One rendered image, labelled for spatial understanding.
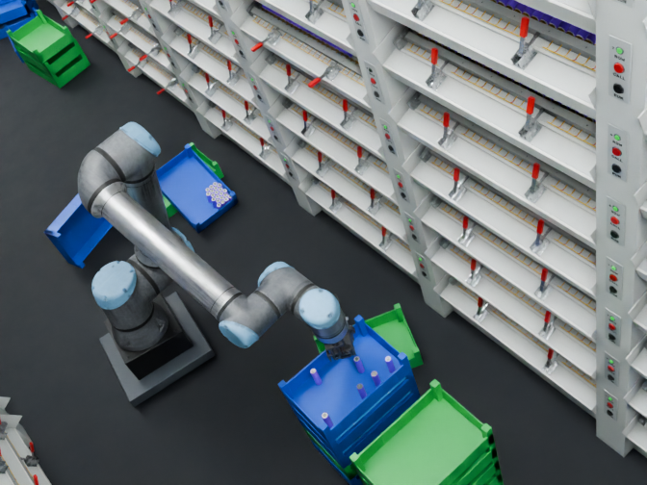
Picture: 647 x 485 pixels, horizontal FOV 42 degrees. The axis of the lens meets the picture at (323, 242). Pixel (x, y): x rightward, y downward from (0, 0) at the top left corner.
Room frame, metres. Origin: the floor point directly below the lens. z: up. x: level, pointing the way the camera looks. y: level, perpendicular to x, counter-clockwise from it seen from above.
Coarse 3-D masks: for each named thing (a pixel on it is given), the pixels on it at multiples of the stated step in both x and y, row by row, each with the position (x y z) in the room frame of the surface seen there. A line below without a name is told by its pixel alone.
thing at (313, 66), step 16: (240, 16) 2.17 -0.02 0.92; (272, 16) 2.12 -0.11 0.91; (256, 32) 2.11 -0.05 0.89; (272, 48) 2.01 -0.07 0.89; (288, 48) 1.97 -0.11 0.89; (304, 48) 1.93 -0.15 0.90; (304, 64) 1.88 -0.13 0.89; (320, 64) 1.84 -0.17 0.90; (336, 80) 1.76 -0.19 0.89; (352, 80) 1.73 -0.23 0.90; (352, 96) 1.68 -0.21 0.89
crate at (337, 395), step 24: (360, 336) 1.36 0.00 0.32; (336, 360) 1.31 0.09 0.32; (384, 360) 1.25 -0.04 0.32; (288, 384) 1.27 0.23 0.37; (312, 384) 1.27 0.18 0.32; (336, 384) 1.24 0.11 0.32; (384, 384) 1.16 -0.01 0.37; (312, 408) 1.20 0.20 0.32; (336, 408) 1.17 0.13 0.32; (360, 408) 1.12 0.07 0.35; (336, 432) 1.09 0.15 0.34
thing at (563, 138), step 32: (416, 32) 1.54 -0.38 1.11; (384, 64) 1.52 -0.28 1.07; (416, 64) 1.46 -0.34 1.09; (448, 64) 1.41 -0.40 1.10; (480, 64) 1.34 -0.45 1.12; (448, 96) 1.34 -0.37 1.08; (480, 96) 1.29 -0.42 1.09; (512, 96) 1.24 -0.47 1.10; (544, 96) 1.19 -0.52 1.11; (512, 128) 1.17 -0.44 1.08; (544, 128) 1.13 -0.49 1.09; (576, 128) 1.09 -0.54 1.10; (544, 160) 1.09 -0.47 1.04; (576, 160) 1.03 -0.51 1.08
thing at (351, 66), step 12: (252, 12) 2.15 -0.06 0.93; (276, 24) 2.05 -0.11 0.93; (300, 36) 1.95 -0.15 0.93; (300, 48) 1.93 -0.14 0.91; (312, 48) 1.90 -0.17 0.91; (324, 48) 1.85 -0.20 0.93; (336, 60) 1.79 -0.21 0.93; (348, 60) 1.77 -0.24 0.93; (360, 72) 1.71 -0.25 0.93; (360, 84) 1.69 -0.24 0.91
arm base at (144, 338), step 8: (152, 312) 1.80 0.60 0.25; (160, 312) 1.82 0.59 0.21; (152, 320) 1.78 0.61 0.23; (160, 320) 1.80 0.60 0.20; (112, 328) 1.83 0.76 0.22; (136, 328) 1.76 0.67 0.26; (144, 328) 1.76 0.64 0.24; (152, 328) 1.77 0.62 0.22; (160, 328) 1.78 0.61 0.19; (120, 336) 1.77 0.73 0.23; (128, 336) 1.76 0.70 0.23; (136, 336) 1.75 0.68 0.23; (144, 336) 1.75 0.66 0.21; (152, 336) 1.75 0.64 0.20; (160, 336) 1.76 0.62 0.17; (120, 344) 1.77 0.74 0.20; (128, 344) 1.77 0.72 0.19; (136, 344) 1.74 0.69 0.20; (144, 344) 1.74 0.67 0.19; (152, 344) 1.74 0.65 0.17
